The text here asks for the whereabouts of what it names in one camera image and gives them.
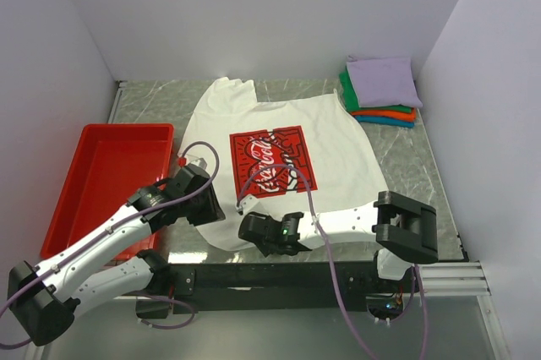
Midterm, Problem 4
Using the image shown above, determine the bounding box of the white printed t-shirt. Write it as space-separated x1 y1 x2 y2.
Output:
181 77 387 251

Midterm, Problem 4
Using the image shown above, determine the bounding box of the folded teal t-shirt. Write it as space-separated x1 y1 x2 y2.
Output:
354 116 415 128

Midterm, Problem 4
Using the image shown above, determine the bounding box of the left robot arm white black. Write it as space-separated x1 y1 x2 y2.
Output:
1 163 225 346

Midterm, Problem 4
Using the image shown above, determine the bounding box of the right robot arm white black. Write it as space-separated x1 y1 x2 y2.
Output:
237 191 439 292

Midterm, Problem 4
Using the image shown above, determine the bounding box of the red plastic bin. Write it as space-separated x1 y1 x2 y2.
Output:
41 123 174 259

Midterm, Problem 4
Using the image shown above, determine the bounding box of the folded lilac t-shirt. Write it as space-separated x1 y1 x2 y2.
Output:
346 57 423 108

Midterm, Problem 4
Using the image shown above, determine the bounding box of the black base beam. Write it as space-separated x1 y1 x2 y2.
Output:
134 262 424 321

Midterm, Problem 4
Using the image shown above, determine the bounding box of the aluminium frame rail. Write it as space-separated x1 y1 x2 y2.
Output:
25 263 510 359

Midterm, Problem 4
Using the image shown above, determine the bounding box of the folded orange t-shirt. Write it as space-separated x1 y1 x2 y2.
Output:
350 107 416 123

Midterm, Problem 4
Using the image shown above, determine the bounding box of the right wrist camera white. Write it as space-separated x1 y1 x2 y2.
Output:
236 194 269 215

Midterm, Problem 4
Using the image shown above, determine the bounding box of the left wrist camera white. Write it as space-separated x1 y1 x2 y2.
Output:
177 155 207 170

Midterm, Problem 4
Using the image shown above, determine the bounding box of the folded green t-shirt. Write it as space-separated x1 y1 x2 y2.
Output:
339 69 415 115

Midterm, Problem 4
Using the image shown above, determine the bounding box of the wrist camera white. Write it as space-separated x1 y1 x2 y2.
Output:
236 194 269 215
177 155 207 170

